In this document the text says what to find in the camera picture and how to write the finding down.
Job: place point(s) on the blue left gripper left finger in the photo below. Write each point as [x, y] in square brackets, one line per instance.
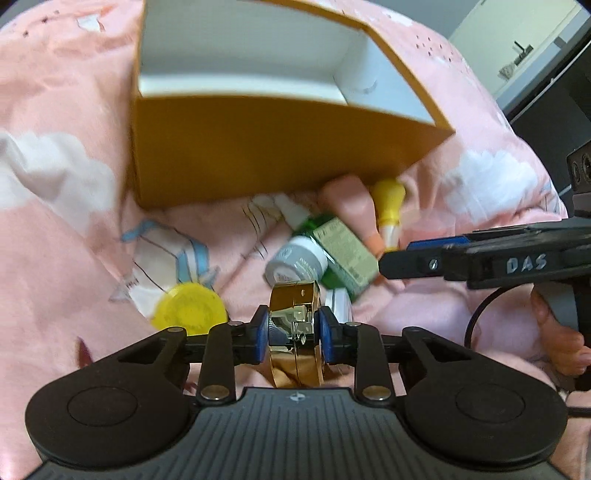
[259, 333]

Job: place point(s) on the orange cardboard box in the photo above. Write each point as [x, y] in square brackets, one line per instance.
[236, 98]

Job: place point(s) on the pink tube orange cap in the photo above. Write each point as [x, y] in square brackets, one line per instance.
[349, 199]

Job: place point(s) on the gold metallic perfume bottle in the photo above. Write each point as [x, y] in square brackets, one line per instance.
[294, 337]

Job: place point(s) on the pink cloud-print blanket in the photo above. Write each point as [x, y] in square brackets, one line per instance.
[65, 92]

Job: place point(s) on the white door with handle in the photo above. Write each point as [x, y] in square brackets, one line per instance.
[508, 44]

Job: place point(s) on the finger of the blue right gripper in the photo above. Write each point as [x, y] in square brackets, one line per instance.
[454, 240]
[415, 263]

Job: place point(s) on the yellow round lid jar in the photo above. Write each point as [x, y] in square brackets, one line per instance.
[191, 306]

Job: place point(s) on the right hand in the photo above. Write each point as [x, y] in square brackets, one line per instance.
[564, 346]

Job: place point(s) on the yellow bulb dropper bottle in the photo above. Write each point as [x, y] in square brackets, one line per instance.
[389, 196]

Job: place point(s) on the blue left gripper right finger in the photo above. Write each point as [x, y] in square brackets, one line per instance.
[330, 334]

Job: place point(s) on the green skincare box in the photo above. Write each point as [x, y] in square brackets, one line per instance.
[349, 259]

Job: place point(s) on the green bottle white cap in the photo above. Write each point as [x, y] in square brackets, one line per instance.
[305, 223]

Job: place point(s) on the grey clay mask jar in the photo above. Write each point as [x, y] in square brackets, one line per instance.
[300, 259]

